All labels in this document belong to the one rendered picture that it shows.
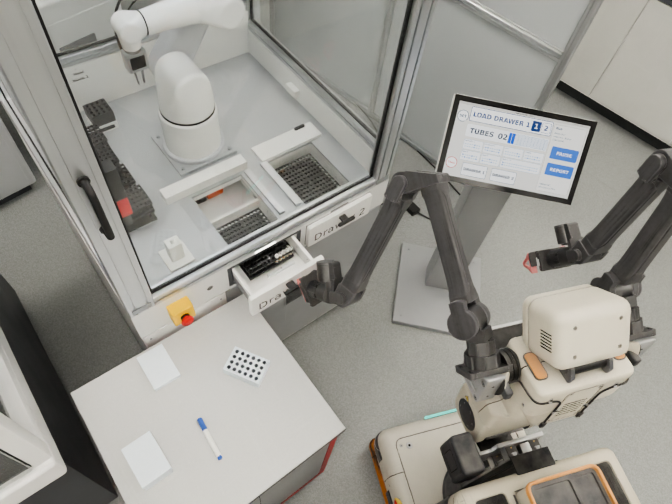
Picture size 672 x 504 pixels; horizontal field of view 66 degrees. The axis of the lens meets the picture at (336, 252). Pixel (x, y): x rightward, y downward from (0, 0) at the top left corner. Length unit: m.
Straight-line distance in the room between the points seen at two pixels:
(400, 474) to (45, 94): 1.75
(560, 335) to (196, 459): 1.06
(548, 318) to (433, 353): 1.45
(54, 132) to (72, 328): 1.81
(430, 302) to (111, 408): 1.66
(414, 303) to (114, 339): 1.50
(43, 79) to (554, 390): 1.23
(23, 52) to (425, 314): 2.19
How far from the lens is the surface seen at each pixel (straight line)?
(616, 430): 2.92
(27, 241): 3.16
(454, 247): 1.30
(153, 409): 1.72
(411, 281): 2.80
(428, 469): 2.21
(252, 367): 1.69
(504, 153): 2.02
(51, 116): 1.06
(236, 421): 1.68
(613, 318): 1.35
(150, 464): 1.63
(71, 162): 1.14
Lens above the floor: 2.37
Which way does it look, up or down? 56 degrees down
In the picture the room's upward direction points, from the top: 10 degrees clockwise
